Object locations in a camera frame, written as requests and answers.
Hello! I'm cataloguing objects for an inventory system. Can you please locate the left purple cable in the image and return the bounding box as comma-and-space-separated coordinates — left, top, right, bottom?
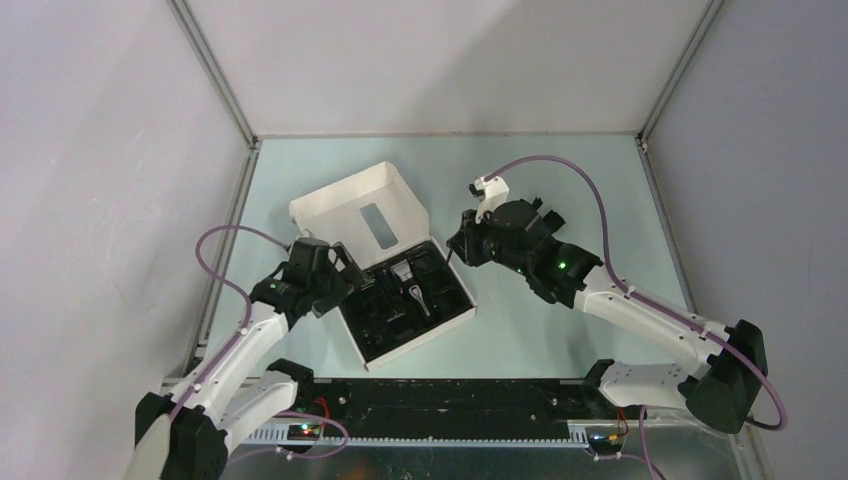
168, 225, 293, 425

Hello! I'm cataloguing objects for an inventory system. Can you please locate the right control board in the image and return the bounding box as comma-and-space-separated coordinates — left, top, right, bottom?
587, 433, 629, 457

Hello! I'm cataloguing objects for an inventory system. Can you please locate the black clipper guard comb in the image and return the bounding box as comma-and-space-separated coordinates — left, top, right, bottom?
531, 197, 566, 235

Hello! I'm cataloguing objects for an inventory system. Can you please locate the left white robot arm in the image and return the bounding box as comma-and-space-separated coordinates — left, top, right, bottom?
124, 237, 372, 479

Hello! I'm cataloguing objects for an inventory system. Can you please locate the white cardboard kit box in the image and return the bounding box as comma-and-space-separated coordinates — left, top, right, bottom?
289, 162, 477, 371

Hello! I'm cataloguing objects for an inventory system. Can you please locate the black plastic tray insert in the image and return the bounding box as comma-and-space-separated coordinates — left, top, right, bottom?
340, 241, 476, 369

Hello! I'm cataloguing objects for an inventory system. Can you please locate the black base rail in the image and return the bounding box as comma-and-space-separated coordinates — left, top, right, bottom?
293, 379, 638, 443

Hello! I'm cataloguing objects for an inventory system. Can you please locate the left control board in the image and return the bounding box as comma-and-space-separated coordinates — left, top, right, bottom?
286, 423, 324, 443

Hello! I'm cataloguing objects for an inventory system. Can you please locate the silver black hair clipper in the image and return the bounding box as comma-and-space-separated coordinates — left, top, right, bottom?
390, 260, 431, 317

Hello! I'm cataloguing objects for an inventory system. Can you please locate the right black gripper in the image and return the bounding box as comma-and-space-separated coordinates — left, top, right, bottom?
448, 204, 530, 277

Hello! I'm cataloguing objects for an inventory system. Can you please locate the purple cable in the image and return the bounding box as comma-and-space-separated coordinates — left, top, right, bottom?
482, 154, 790, 480
168, 225, 293, 425

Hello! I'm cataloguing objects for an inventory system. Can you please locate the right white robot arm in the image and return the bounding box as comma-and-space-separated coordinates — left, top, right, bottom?
447, 199, 768, 434

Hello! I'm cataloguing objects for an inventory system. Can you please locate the control board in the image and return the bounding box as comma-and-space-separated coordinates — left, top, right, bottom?
286, 423, 324, 443
587, 433, 629, 457

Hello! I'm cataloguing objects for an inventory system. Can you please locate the aluminium frame rail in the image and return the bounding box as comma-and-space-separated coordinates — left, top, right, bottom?
166, 0, 259, 150

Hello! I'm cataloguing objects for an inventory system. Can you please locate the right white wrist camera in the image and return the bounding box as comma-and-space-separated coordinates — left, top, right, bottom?
469, 176, 510, 224

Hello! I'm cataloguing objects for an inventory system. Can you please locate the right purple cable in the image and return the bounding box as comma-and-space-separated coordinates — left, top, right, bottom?
482, 154, 790, 480

